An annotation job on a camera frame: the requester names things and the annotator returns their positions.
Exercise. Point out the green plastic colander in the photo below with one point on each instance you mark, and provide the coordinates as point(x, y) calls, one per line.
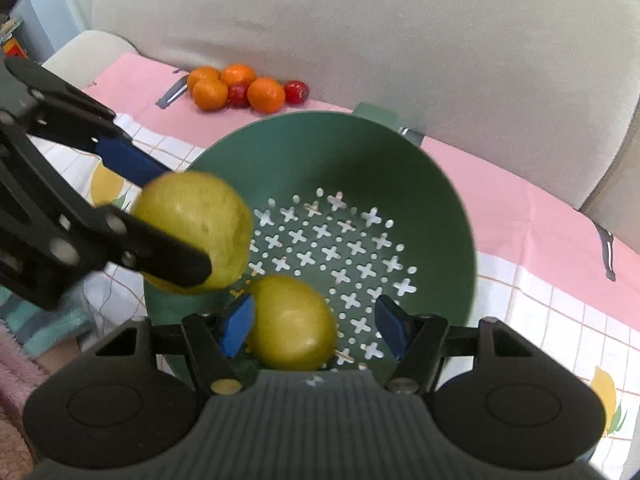
point(380, 185)

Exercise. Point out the pink fluffy towel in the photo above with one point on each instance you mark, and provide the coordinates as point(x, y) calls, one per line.
point(15, 400)

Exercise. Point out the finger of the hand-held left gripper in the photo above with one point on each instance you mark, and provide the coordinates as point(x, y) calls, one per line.
point(167, 259)
point(127, 159)

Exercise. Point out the small red item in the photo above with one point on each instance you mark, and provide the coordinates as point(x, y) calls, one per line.
point(15, 49)

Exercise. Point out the pink printed tablecloth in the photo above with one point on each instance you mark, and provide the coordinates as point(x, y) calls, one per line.
point(500, 185)

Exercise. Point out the yellow-green pear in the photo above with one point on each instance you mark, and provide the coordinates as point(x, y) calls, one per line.
point(200, 220)
point(292, 322)

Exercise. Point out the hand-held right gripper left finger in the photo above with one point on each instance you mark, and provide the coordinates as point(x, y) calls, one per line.
point(238, 324)

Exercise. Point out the mandarin orange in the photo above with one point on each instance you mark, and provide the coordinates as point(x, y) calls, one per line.
point(266, 95)
point(210, 96)
point(202, 76)
point(238, 74)

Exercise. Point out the beige fabric sofa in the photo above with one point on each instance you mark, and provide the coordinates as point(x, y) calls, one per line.
point(350, 35)

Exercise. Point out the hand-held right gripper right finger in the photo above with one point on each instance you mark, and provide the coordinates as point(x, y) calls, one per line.
point(393, 327)

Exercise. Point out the teal striped clothing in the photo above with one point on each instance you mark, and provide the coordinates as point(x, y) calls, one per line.
point(30, 322)

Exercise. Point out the red cherry tomato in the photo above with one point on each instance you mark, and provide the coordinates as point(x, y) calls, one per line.
point(296, 91)
point(238, 96)

